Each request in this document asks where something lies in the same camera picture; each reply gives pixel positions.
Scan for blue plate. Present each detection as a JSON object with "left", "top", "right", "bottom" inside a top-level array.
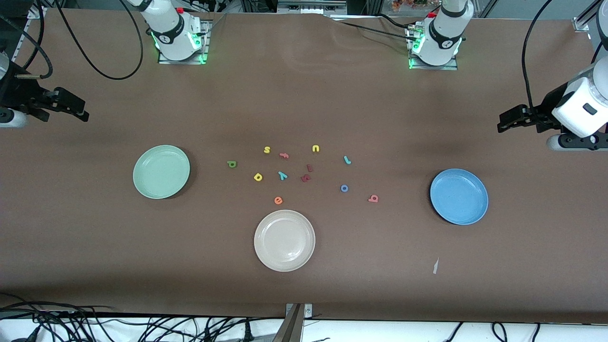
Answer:
[{"left": 430, "top": 169, "right": 489, "bottom": 226}]

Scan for light green plate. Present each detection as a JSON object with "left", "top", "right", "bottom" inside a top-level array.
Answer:
[{"left": 133, "top": 145, "right": 191, "bottom": 200}]

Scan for orange dried flowers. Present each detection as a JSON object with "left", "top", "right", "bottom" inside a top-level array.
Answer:
[{"left": 392, "top": 0, "right": 430, "bottom": 12}]

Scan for grey metal box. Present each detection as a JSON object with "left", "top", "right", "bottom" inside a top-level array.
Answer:
[{"left": 277, "top": 0, "right": 348, "bottom": 15}]

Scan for beige plate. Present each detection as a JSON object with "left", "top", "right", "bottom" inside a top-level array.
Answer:
[{"left": 254, "top": 209, "right": 316, "bottom": 272}]

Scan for grey support beam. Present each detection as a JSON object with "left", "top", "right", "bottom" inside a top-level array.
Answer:
[{"left": 272, "top": 304, "right": 304, "bottom": 342}]

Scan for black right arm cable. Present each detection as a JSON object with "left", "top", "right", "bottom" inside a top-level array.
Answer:
[{"left": 0, "top": 0, "right": 144, "bottom": 80}]

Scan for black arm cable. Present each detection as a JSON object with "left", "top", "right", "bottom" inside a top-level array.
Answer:
[
  {"left": 521, "top": 0, "right": 556, "bottom": 112},
  {"left": 0, "top": 0, "right": 144, "bottom": 80}
]

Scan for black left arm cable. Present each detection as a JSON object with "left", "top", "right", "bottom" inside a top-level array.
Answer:
[{"left": 521, "top": 0, "right": 556, "bottom": 112}]

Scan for aluminium frame rail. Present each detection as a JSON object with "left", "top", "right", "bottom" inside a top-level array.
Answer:
[
  {"left": 572, "top": 0, "right": 608, "bottom": 33},
  {"left": 9, "top": 5, "right": 48, "bottom": 62}
]

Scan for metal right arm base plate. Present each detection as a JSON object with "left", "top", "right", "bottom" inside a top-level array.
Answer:
[{"left": 157, "top": 19, "right": 210, "bottom": 65}]

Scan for black base cable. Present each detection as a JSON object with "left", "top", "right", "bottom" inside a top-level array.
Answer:
[
  {"left": 338, "top": 21, "right": 413, "bottom": 38},
  {"left": 378, "top": 13, "right": 414, "bottom": 28}
]

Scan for tangled black floor cables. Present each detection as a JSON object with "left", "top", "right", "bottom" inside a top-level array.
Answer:
[{"left": 0, "top": 292, "right": 285, "bottom": 342}]

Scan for metal table edge bracket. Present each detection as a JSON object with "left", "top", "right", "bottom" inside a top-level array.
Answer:
[{"left": 285, "top": 303, "right": 313, "bottom": 319}]

